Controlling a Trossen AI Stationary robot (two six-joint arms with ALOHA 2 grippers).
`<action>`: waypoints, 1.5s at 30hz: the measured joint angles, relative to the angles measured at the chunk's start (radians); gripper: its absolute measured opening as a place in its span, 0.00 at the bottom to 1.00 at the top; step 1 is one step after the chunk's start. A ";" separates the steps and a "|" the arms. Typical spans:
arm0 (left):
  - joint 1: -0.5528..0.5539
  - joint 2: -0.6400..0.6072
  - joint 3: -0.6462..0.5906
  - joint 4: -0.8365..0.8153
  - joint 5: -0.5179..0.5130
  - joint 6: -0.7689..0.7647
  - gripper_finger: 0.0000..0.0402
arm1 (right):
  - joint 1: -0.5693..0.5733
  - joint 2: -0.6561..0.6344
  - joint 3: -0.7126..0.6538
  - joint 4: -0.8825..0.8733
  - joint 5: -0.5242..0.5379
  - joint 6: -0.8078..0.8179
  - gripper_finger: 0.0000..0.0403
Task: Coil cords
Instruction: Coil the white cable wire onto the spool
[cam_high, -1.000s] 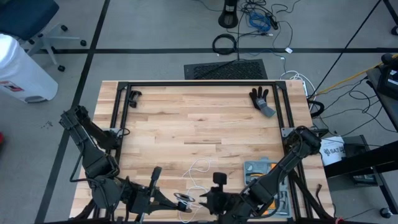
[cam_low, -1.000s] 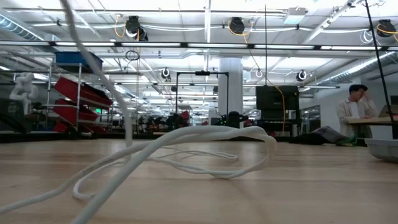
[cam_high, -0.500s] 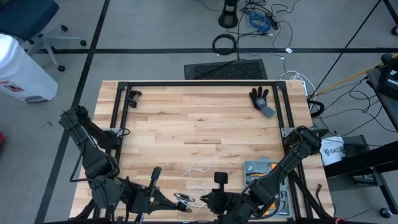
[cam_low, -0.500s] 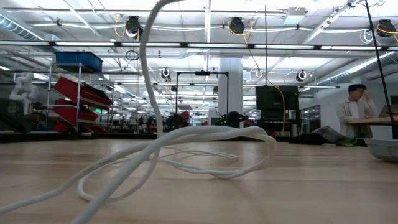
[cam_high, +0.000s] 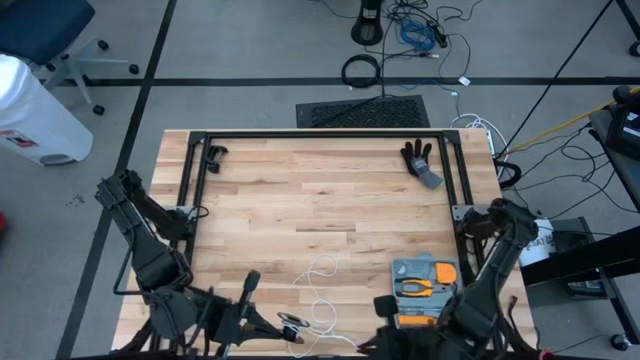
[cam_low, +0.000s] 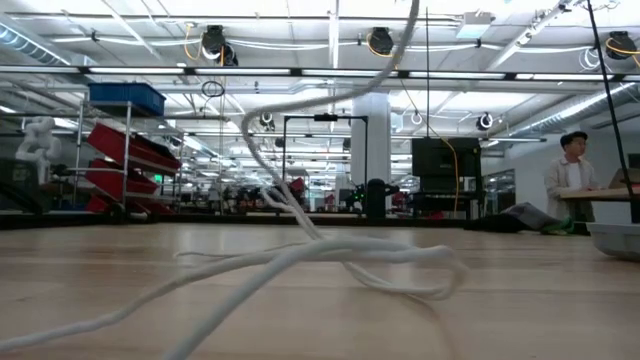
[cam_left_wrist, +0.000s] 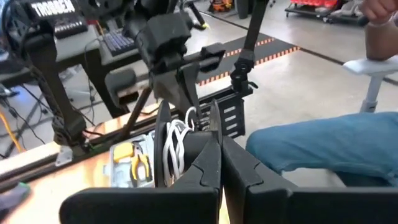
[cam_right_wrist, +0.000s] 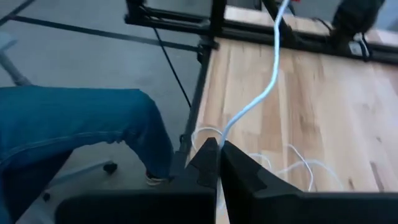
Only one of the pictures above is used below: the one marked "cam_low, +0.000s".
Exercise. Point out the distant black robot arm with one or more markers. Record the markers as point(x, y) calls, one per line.
point(356, 196)

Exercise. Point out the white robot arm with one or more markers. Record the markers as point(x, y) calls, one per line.
point(37, 145)

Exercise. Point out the black cylindrical container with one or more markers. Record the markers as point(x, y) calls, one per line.
point(376, 200)

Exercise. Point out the black cabinet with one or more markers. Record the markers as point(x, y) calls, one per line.
point(440, 170)

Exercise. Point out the metal rack with red bins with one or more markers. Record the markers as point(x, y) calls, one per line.
point(120, 150)

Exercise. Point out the black grey work glove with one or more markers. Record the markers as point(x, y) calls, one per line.
point(525, 217)

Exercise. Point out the blue plastic bin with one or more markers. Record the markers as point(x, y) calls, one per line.
point(127, 97)

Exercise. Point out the person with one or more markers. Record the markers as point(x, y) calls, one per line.
point(570, 182)

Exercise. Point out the wooden desk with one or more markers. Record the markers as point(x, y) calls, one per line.
point(600, 194)

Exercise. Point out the grey tool case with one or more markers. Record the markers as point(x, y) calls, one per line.
point(615, 242)

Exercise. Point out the thin black pole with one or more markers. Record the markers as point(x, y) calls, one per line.
point(607, 85)

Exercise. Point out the open laptop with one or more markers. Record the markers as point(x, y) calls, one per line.
point(625, 179)

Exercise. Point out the black gantry frame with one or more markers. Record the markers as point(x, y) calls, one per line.
point(325, 117)

